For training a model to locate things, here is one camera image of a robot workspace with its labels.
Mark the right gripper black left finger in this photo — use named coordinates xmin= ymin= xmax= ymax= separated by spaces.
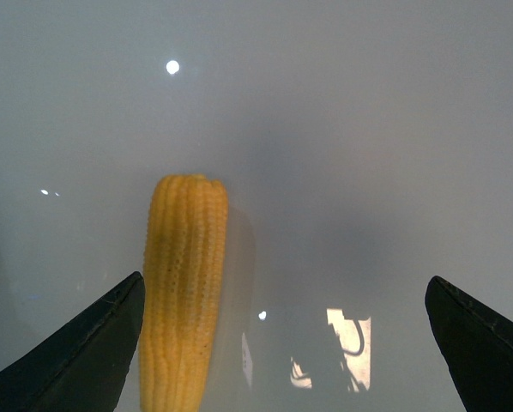
xmin=0 ymin=272 xmax=145 ymax=411

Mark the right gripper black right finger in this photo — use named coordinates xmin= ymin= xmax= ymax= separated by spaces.
xmin=425 ymin=276 xmax=513 ymax=411

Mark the yellow corn cob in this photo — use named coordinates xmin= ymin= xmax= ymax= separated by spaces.
xmin=139 ymin=174 xmax=228 ymax=411

